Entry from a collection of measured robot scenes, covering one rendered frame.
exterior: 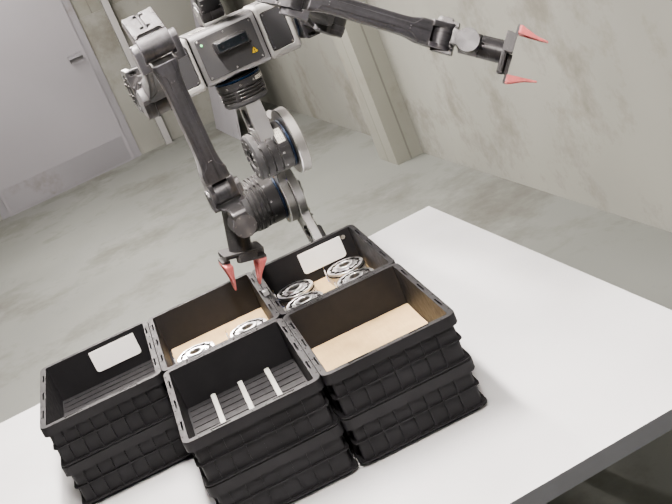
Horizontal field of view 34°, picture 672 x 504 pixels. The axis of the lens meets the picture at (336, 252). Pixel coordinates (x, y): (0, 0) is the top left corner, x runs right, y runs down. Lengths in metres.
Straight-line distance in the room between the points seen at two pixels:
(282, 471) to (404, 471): 0.24
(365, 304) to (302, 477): 0.50
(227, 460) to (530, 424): 0.60
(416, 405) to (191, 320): 0.86
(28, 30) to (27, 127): 0.83
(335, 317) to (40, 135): 7.53
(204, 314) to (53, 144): 7.11
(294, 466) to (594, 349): 0.68
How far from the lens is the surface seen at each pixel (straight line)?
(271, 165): 3.11
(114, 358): 2.92
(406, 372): 2.23
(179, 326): 2.91
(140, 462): 2.63
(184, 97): 2.53
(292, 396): 2.17
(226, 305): 2.91
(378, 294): 2.56
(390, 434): 2.27
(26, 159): 9.93
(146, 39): 2.50
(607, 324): 2.48
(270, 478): 2.25
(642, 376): 2.26
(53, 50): 9.87
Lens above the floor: 1.85
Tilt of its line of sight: 19 degrees down
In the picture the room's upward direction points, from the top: 23 degrees counter-clockwise
